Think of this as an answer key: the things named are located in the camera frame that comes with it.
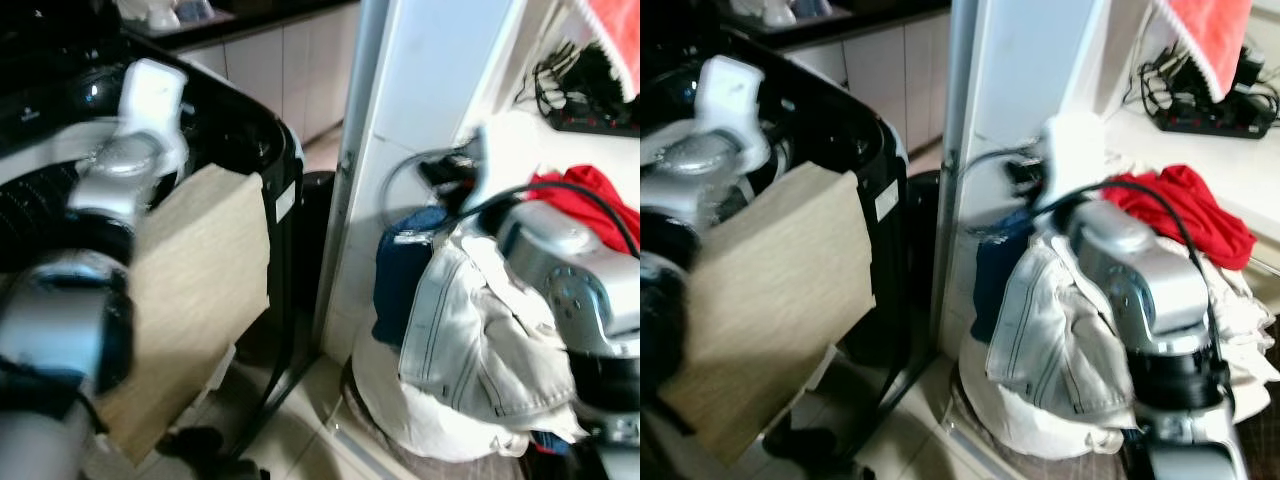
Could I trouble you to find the black washing machine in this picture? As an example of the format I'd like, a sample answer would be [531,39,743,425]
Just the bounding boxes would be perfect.
[640,0,906,471]
[0,0,306,480]

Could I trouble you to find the white door panel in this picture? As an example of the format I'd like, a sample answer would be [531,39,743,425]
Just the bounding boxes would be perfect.
[930,0,1161,351]
[315,0,561,361]

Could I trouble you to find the dark blue garment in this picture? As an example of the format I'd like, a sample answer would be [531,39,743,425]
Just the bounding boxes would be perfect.
[970,210,1036,346]
[372,205,451,346]

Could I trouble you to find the black round bin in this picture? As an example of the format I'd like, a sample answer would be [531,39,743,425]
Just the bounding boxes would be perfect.
[905,170,941,331]
[300,170,336,331]

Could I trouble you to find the white stitched jacket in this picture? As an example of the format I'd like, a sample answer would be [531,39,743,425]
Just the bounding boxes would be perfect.
[985,230,1136,421]
[398,225,591,441]

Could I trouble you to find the red garment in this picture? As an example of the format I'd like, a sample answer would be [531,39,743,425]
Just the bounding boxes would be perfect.
[525,165,641,251]
[1100,165,1259,271]

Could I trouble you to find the black power strip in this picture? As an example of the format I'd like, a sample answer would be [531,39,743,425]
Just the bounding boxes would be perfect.
[545,105,641,138]
[1155,100,1280,139]

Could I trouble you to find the white tiled cabinet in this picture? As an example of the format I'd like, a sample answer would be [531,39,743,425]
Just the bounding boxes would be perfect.
[780,10,951,151]
[150,0,361,141]

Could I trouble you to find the orange towel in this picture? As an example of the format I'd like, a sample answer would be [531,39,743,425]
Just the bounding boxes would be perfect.
[578,0,641,101]
[1165,0,1253,101]

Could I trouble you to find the white laundry basket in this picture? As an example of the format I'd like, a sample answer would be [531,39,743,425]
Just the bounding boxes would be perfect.
[345,340,601,471]
[955,335,1141,461]

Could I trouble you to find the white crumpled garment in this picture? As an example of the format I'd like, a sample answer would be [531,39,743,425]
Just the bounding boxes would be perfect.
[1205,255,1280,396]

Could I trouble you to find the beige cloth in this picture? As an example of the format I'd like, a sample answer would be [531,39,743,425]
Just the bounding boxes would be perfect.
[95,163,273,466]
[658,160,878,469]

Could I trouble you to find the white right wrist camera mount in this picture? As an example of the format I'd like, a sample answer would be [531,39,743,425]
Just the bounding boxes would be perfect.
[1040,112,1111,211]
[465,115,546,216]

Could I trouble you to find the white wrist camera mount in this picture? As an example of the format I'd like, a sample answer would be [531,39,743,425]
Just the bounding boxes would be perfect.
[465,115,546,216]
[118,58,189,171]
[1040,112,1111,211]
[695,55,771,166]

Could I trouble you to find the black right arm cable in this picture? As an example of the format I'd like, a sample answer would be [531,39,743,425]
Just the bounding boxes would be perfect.
[385,150,641,256]
[965,148,1236,421]

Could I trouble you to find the black plugs and cords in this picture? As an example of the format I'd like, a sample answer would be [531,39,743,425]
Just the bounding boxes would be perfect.
[1140,40,1280,111]
[515,40,626,116]

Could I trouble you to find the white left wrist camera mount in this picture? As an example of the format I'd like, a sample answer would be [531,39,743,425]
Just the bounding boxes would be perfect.
[695,55,771,166]
[118,58,189,171]

